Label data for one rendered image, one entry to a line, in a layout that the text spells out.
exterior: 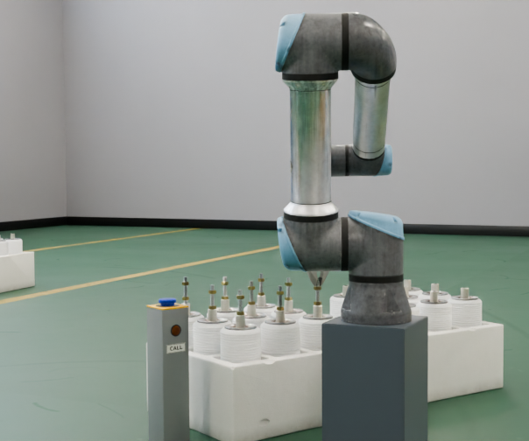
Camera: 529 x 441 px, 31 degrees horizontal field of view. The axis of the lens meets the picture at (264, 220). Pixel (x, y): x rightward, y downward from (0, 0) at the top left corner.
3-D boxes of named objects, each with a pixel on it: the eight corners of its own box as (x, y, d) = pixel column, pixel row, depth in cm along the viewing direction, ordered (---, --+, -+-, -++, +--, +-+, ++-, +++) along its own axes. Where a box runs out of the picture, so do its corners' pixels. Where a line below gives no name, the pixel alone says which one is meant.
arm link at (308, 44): (348, 278, 200) (349, 11, 188) (276, 278, 201) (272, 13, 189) (347, 263, 212) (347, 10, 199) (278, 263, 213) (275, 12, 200)
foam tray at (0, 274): (35, 285, 503) (34, 251, 502) (-13, 296, 467) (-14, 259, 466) (-25, 283, 518) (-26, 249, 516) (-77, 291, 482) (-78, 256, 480)
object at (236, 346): (244, 396, 232) (244, 323, 231) (269, 404, 225) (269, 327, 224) (212, 402, 226) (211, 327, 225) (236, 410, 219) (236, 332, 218)
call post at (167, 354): (190, 442, 218) (188, 307, 217) (164, 448, 214) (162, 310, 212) (174, 435, 224) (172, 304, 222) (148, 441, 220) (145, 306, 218)
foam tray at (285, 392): (362, 417, 239) (362, 346, 237) (233, 446, 215) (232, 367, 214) (267, 388, 270) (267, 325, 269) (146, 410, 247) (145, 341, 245)
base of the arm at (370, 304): (419, 316, 209) (419, 270, 208) (399, 327, 195) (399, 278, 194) (354, 311, 215) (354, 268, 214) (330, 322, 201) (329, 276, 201)
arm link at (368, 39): (403, -1, 193) (390, 151, 233) (348, 0, 193) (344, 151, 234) (405, 40, 186) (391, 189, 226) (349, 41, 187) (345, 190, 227)
